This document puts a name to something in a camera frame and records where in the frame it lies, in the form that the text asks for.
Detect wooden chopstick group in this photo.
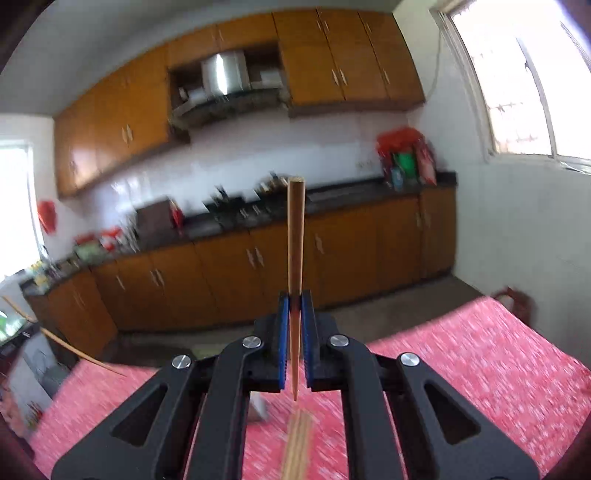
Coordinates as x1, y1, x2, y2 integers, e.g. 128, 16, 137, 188
293, 410, 314, 480
1, 295, 125, 377
280, 410, 303, 480
287, 177, 305, 400
283, 410, 305, 480

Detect red floral tablecloth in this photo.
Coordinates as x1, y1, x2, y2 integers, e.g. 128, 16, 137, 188
29, 297, 590, 479

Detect lower wooden base cabinets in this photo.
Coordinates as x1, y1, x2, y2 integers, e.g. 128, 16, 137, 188
22, 182, 457, 355

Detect green bowl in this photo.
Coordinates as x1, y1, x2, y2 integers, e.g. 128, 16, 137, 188
73, 239, 107, 264

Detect dark wooden cutting board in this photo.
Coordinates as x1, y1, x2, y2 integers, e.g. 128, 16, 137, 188
134, 197, 176, 245

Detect red bottle on counter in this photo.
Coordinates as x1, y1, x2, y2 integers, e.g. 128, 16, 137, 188
169, 200, 184, 230

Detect yellow detergent bottle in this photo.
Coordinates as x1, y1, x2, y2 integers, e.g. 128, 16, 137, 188
31, 260, 50, 288

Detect black wok left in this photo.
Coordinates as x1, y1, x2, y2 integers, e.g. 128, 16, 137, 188
204, 185, 246, 221

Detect black countertop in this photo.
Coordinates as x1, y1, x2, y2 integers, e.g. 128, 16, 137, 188
18, 171, 459, 296

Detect left window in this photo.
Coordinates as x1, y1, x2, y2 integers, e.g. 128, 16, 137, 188
0, 141, 42, 280

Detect window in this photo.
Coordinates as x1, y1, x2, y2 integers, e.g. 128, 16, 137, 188
0, 141, 42, 280
431, 1, 590, 174

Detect red bag covered containers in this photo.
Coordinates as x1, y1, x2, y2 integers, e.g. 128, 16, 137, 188
376, 127, 438, 190

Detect steel range hood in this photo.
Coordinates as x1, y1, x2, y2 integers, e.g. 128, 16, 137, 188
168, 44, 290, 130

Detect right window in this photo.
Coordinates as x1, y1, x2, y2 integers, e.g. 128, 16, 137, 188
431, 1, 590, 174

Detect red plastic bag on wall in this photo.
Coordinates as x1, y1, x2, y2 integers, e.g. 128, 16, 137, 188
37, 200, 57, 235

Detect upper wooden wall cabinets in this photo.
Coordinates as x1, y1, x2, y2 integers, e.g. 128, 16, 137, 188
54, 8, 426, 198

